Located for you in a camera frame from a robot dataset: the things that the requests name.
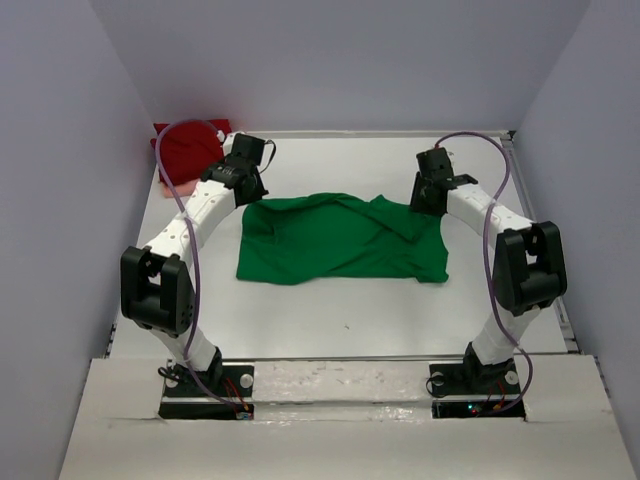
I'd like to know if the green t-shirt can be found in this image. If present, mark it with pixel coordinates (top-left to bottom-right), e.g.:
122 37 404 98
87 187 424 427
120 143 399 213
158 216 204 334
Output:
236 193 449 286

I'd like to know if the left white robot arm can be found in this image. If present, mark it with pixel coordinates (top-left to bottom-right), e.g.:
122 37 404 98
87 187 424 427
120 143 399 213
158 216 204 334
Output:
120 132 276 395

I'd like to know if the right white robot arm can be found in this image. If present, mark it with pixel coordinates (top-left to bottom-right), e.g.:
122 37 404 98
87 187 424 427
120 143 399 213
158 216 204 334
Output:
410 147 567 396

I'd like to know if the folded pink t-shirt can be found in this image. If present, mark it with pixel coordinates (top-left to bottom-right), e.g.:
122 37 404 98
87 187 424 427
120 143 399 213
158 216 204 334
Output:
159 180 198 198

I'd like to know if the white front cover board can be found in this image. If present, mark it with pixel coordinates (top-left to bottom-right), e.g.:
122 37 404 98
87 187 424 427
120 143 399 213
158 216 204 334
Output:
61 355 634 479

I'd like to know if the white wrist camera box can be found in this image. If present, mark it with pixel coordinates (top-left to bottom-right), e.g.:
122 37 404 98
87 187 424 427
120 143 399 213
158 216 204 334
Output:
216 130 237 156

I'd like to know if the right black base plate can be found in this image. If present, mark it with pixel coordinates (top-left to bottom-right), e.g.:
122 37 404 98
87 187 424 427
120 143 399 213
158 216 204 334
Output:
425 362 526 420

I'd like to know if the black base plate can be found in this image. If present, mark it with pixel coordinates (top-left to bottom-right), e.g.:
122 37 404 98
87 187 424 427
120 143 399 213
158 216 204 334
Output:
425 362 526 420
157 361 255 421

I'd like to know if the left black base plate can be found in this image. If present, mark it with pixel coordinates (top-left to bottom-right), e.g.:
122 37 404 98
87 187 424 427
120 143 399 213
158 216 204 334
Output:
157 361 255 421

